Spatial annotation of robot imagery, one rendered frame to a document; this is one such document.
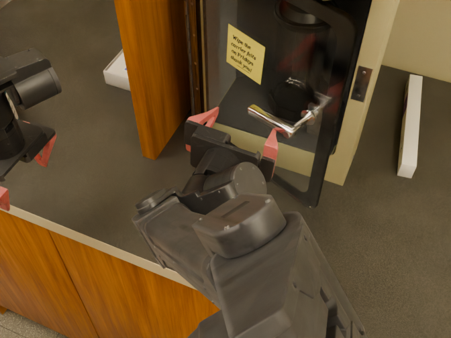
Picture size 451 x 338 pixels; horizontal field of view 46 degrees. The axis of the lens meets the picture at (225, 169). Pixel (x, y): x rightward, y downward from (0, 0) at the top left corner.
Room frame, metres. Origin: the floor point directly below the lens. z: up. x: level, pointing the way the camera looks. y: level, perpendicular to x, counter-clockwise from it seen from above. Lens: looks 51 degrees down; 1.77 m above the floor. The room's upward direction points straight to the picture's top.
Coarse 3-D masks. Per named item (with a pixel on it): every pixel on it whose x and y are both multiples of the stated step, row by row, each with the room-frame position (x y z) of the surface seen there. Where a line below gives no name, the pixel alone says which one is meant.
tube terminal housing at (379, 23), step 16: (384, 0) 0.64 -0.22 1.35; (368, 16) 0.65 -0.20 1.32; (384, 16) 0.64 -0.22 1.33; (368, 32) 0.65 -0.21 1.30; (384, 32) 0.64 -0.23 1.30; (368, 48) 0.64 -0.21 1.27; (384, 48) 0.70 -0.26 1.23; (368, 64) 0.64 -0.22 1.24; (352, 80) 0.65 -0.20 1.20; (368, 96) 0.65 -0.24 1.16; (352, 112) 0.64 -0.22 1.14; (352, 128) 0.64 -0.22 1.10; (352, 144) 0.64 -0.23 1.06; (336, 160) 0.65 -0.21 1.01; (336, 176) 0.64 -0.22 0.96
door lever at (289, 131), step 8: (248, 112) 0.59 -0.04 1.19; (256, 112) 0.58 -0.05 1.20; (264, 112) 0.57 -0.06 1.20; (304, 112) 0.57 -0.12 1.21; (264, 120) 0.56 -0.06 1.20; (272, 120) 0.56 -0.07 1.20; (280, 120) 0.55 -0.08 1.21; (304, 120) 0.55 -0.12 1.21; (312, 120) 0.56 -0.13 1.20; (272, 128) 0.55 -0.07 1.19; (280, 128) 0.54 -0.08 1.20; (288, 128) 0.54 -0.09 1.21; (296, 128) 0.54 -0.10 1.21; (288, 136) 0.53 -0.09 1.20
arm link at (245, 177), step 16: (224, 176) 0.40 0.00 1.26; (240, 176) 0.40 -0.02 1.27; (256, 176) 0.41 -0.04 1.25; (160, 192) 0.39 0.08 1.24; (176, 192) 0.40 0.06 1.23; (192, 192) 0.39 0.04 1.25; (208, 192) 0.38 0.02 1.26; (224, 192) 0.37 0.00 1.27; (240, 192) 0.38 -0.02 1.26; (256, 192) 0.39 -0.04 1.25; (144, 208) 0.37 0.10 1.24; (192, 208) 0.38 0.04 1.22; (208, 208) 0.37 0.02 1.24
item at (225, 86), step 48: (240, 0) 0.67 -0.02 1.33; (288, 0) 0.61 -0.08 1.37; (288, 48) 0.60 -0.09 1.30; (336, 48) 0.55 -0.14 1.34; (240, 96) 0.67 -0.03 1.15; (288, 96) 0.60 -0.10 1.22; (336, 96) 0.54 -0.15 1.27; (240, 144) 0.66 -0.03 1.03; (288, 144) 0.59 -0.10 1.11; (288, 192) 0.58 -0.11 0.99
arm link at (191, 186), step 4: (192, 176) 0.45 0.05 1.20; (196, 176) 0.44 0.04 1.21; (200, 176) 0.44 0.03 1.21; (204, 176) 0.44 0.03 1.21; (208, 176) 0.44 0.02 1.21; (192, 180) 0.44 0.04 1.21; (196, 180) 0.44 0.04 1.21; (200, 180) 0.43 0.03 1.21; (204, 180) 0.43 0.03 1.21; (188, 184) 0.43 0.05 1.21; (192, 184) 0.43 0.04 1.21; (196, 184) 0.43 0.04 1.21; (200, 184) 0.43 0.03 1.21; (184, 188) 0.43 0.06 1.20; (188, 188) 0.42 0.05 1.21; (192, 188) 0.42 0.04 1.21; (196, 188) 0.42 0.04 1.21; (200, 188) 0.42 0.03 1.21; (184, 192) 0.42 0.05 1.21; (188, 192) 0.41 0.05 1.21; (200, 192) 0.41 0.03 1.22
